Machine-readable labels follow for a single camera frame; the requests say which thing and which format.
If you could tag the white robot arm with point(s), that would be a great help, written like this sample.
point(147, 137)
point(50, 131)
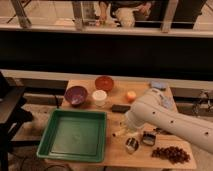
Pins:
point(148, 108)

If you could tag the white plastic cup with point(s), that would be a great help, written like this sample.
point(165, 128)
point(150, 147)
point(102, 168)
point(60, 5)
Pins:
point(99, 97)

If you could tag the metal cup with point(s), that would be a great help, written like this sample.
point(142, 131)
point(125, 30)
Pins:
point(131, 145)

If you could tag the red bowl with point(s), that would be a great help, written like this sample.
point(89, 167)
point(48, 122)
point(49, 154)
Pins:
point(105, 83)

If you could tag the black rectangular block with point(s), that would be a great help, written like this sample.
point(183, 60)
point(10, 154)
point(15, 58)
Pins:
point(120, 108)

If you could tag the orange fruit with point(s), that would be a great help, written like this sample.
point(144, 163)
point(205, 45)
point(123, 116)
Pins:
point(130, 96)

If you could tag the purple bowl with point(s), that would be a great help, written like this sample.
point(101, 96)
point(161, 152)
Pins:
point(76, 95)

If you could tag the blue sponge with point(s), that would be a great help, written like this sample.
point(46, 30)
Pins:
point(158, 85)

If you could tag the green plastic tray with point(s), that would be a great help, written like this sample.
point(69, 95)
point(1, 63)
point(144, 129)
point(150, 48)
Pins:
point(74, 135)

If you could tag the small square metal tin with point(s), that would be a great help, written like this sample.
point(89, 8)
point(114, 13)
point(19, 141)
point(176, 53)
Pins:
point(149, 138)

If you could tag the bunch of dark grapes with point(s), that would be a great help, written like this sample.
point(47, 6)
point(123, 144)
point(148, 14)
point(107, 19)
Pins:
point(172, 153)

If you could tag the black chair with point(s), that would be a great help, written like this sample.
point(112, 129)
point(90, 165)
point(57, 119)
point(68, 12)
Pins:
point(12, 117)

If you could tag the black handled knife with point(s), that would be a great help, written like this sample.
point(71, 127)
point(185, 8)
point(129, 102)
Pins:
point(160, 131)

